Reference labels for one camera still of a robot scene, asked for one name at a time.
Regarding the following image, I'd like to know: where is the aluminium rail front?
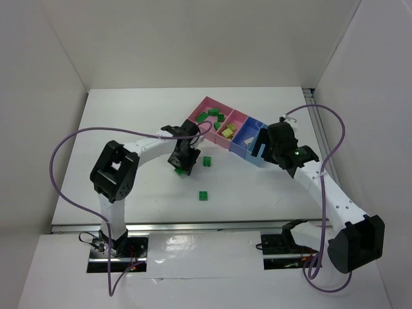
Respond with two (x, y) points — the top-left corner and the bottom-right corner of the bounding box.
(51, 218), (326, 235)

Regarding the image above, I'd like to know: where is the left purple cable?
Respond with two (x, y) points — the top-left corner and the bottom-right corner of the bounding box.
(48, 121), (213, 297)

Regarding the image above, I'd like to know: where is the long green lego brick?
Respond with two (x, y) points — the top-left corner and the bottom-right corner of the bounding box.
(174, 167), (186, 176)

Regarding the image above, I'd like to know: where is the aluminium rail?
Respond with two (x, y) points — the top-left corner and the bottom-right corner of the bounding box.
(302, 87), (350, 226)
(51, 218), (326, 235)

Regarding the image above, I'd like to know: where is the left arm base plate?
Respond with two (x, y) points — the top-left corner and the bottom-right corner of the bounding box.
(86, 236), (149, 274)

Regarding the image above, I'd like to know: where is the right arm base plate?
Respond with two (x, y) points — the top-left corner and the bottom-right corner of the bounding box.
(256, 234), (317, 270)

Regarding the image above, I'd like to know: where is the yellow lego front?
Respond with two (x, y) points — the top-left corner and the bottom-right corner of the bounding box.
(221, 128), (234, 140)

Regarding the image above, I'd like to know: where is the small pink container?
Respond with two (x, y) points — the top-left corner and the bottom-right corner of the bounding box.
(214, 109), (248, 149)

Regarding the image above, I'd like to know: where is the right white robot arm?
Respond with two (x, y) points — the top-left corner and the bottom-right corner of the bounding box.
(252, 122), (385, 274)

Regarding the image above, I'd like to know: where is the green lego plate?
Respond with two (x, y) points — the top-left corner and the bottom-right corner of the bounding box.
(196, 112), (209, 123)

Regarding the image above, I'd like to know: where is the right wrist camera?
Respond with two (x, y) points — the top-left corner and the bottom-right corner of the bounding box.
(279, 115), (298, 131)

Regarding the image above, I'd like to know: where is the light blue container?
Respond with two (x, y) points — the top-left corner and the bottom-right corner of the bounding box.
(246, 124), (270, 167)

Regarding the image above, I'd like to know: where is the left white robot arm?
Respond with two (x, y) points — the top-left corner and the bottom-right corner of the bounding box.
(90, 120), (203, 251)

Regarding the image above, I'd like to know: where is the green square lego brick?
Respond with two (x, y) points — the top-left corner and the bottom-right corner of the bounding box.
(203, 156), (211, 167)

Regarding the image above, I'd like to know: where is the green lego front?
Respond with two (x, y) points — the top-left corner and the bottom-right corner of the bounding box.
(198, 191), (209, 201)

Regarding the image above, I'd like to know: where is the large pink container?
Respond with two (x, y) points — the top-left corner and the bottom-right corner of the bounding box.
(189, 97), (234, 143)

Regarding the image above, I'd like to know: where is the aluminium rail right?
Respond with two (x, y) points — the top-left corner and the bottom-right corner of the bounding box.
(302, 87), (350, 226)

